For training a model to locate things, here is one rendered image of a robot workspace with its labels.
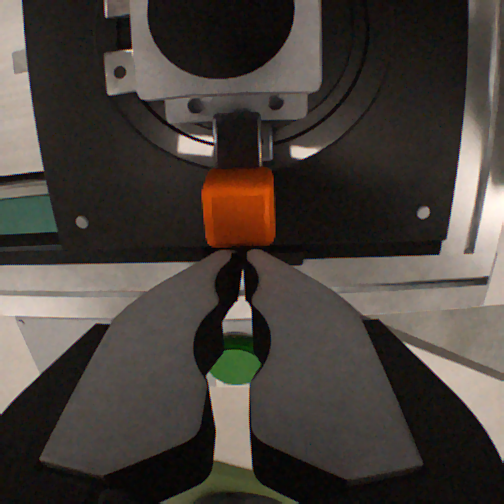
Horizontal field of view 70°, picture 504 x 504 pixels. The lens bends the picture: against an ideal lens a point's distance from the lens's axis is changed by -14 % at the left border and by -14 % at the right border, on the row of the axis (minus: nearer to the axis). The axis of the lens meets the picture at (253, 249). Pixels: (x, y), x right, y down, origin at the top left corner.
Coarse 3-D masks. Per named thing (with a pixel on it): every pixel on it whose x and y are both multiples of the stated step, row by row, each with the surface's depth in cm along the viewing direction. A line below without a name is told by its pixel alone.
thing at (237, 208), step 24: (216, 120) 11; (240, 120) 11; (216, 144) 12; (240, 144) 12; (216, 168) 12; (240, 168) 12; (264, 168) 12; (216, 192) 11; (240, 192) 11; (264, 192) 11; (216, 216) 11; (240, 216) 11; (264, 216) 11; (216, 240) 12; (240, 240) 12; (264, 240) 12
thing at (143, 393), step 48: (192, 288) 10; (144, 336) 8; (192, 336) 8; (96, 384) 7; (144, 384) 7; (192, 384) 7; (96, 432) 6; (144, 432) 6; (192, 432) 6; (144, 480) 6; (192, 480) 7
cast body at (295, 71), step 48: (144, 0) 8; (192, 0) 7; (240, 0) 7; (288, 0) 7; (144, 48) 8; (192, 48) 8; (240, 48) 8; (288, 48) 8; (144, 96) 9; (192, 96) 9; (240, 96) 12; (288, 96) 12
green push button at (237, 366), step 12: (228, 348) 28; (240, 348) 28; (252, 348) 28; (228, 360) 28; (240, 360) 28; (252, 360) 28; (216, 372) 29; (228, 372) 29; (240, 372) 29; (252, 372) 28; (240, 384) 29
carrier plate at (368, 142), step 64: (64, 0) 17; (448, 0) 17; (64, 64) 19; (448, 64) 18; (64, 128) 20; (128, 128) 21; (384, 128) 20; (448, 128) 20; (64, 192) 22; (128, 192) 22; (192, 192) 22; (320, 192) 22; (384, 192) 22; (448, 192) 22
